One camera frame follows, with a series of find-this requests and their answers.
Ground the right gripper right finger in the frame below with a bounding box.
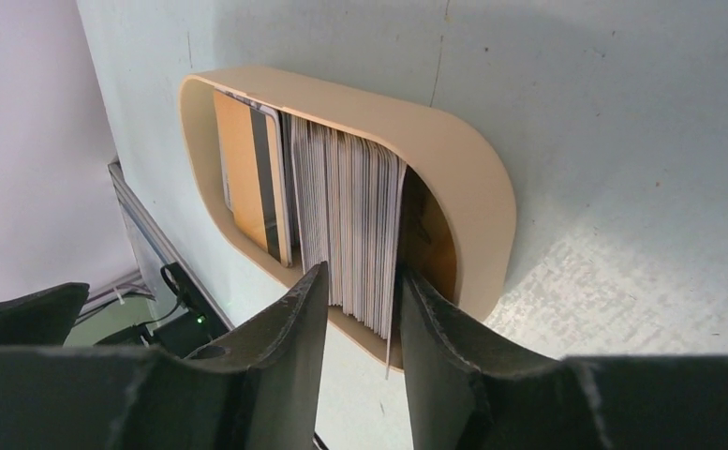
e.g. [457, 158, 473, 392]
[399, 267, 728, 449]

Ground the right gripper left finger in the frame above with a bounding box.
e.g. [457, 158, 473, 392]
[0, 263, 329, 449]

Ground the beige oval card tray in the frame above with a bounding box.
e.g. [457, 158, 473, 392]
[178, 65, 518, 372]

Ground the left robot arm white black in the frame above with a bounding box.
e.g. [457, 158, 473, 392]
[0, 262, 230, 357]

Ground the gold card magnetic stripe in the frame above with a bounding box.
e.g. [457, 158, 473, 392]
[213, 90, 293, 267]

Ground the stack of cards in tray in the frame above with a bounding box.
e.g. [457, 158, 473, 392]
[289, 115, 408, 366]

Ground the aluminium frame front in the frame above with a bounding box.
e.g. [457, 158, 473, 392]
[81, 160, 234, 329]

